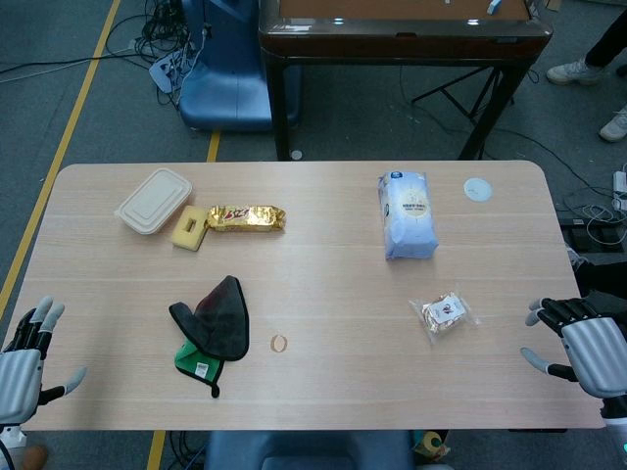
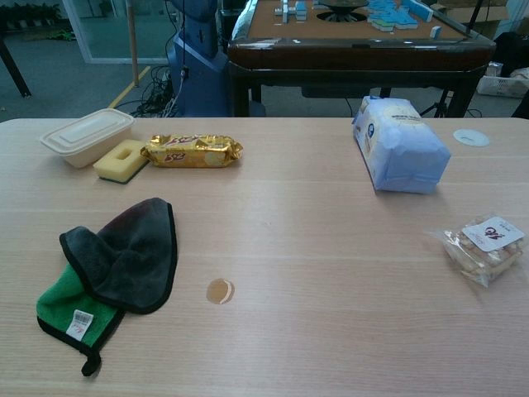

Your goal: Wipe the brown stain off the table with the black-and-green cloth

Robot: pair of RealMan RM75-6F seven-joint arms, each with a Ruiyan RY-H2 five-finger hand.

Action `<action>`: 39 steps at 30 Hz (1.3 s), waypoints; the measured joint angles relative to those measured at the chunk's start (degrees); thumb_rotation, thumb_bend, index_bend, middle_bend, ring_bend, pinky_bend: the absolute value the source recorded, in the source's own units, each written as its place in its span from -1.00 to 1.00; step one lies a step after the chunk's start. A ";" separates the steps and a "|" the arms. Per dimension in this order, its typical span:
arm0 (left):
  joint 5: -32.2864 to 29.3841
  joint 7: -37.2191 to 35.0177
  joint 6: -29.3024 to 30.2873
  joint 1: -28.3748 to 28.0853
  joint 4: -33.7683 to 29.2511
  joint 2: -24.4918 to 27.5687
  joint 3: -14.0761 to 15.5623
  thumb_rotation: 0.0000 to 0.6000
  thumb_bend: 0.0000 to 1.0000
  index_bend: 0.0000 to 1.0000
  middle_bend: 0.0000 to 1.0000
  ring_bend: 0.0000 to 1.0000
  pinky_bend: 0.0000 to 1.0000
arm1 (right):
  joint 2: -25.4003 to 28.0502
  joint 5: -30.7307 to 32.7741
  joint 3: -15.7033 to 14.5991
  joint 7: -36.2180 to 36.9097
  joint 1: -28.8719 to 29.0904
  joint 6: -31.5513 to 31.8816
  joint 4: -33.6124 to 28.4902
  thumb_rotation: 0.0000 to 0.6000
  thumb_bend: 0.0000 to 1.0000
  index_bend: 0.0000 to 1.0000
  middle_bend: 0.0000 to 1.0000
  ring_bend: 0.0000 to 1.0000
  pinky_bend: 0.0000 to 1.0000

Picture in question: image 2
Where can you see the white round table grommet cover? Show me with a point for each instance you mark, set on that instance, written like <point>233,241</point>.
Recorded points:
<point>471,138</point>

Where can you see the black green cloth item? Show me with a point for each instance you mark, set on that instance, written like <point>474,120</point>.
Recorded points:
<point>136,256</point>

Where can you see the cardboard box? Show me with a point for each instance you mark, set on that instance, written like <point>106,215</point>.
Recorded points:
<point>487,10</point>

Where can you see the glass partition frame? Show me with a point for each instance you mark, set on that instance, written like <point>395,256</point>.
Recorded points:
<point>87,58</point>

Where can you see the dark wood mahjong table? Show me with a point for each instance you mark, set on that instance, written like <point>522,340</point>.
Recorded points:
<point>351,54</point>

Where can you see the clear bag of biscuits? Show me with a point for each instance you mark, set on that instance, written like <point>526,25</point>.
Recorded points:
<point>479,254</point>

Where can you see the row of green plants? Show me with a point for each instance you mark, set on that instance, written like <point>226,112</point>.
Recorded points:
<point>29,16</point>

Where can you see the black tripod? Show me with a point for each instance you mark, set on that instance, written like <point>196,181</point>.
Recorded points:
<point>440,105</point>

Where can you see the yellow sponge with green base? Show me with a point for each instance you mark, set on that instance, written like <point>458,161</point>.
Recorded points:
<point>113,167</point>

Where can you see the pile of blue mahjong tiles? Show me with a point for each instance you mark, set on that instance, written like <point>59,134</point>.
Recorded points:
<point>396,14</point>

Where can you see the white plastic basket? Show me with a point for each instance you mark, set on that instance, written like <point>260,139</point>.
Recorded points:
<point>502,86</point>

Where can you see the black mahjong table centre dome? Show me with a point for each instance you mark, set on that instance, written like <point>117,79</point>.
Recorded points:
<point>341,7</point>

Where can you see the wooden pole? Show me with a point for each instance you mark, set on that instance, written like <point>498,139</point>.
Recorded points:
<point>133,41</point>

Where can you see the black table leg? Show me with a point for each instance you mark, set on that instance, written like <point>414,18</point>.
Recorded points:
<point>17,74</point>

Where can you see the brown liquid stain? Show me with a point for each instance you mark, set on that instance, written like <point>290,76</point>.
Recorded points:
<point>219,292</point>

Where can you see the light blue paper-wrapped bag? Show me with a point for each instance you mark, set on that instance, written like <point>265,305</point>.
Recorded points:
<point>401,149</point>

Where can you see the gold foil snack packet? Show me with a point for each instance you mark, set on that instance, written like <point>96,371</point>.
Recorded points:
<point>190,154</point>

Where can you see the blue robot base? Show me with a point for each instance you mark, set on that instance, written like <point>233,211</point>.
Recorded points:
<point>198,82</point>

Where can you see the beige lidded lunch box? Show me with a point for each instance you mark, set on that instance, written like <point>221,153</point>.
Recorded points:
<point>82,136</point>

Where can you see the stacked blue mahjong tiles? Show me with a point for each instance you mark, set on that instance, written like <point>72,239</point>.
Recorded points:
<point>292,9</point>

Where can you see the blue white mahjong tile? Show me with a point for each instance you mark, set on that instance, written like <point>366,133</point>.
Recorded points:
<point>435,31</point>

